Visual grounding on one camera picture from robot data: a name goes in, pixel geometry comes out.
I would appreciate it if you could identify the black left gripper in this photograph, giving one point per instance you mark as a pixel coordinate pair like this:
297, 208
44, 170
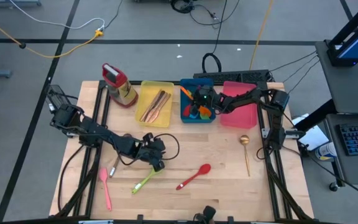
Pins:
148, 151

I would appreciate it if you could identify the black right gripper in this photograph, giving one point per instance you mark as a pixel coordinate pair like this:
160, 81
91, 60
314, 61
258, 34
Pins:
205, 99

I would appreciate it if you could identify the blue silicone spatula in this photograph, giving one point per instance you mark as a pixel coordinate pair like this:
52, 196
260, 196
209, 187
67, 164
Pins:
193, 116

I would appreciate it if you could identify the green silicone spoon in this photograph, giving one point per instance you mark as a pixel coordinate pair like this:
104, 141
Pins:
141, 184

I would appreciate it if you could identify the brown wooden spoon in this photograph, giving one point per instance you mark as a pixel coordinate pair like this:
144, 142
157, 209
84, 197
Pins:
116, 164

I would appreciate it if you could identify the pink silicone spatula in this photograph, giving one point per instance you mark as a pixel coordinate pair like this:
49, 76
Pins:
103, 175

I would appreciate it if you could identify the gold metal spoon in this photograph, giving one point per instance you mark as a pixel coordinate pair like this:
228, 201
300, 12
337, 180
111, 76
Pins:
244, 140

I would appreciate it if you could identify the red silicone spoon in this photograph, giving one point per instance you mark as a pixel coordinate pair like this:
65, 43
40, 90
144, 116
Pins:
204, 169

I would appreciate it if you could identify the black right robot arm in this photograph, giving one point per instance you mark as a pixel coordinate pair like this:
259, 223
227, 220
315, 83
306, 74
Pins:
244, 98

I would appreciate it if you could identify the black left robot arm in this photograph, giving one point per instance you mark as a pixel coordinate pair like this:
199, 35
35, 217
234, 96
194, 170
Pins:
98, 133

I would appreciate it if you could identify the blue plastic bin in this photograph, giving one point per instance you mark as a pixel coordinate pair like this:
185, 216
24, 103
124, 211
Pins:
188, 81

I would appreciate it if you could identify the black power strip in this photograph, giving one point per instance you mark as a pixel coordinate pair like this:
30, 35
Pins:
228, 76

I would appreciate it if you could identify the pink plastic bin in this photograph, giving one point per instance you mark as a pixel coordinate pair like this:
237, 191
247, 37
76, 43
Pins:
241, 116

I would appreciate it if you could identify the yellow plastic bin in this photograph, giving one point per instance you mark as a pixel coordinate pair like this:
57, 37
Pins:
145, 93

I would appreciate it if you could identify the black rounded device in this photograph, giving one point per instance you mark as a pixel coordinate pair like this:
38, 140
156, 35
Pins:
209, 213

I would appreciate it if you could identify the black mesh control box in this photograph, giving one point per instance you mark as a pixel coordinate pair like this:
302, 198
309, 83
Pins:
54, 93

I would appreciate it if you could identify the white paper sheet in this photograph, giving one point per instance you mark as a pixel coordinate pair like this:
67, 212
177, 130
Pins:
314, 138

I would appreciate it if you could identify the white and blue can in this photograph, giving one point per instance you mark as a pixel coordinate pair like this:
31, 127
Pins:
325, 151

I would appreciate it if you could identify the grey equipment cart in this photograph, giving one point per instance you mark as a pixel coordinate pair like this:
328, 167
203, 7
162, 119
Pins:
346, 87

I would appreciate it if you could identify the black caster wheel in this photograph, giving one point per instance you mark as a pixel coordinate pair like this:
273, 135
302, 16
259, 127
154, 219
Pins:
333, 186

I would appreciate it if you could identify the grey trolley base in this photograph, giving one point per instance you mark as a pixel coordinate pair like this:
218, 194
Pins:
11, 3

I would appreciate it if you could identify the black aluminium table frame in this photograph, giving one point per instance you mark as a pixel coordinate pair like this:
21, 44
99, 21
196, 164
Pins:
89, 202

